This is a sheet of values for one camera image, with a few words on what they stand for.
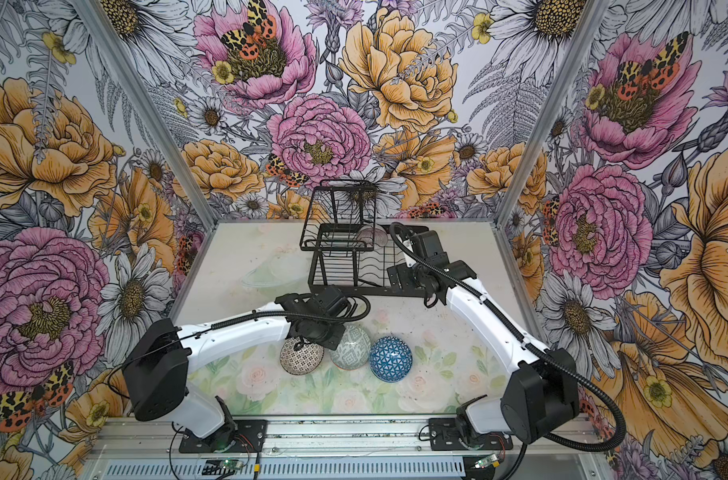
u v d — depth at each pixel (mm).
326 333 715
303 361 854
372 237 848
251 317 533
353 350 858
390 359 837
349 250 873
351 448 740
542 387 406
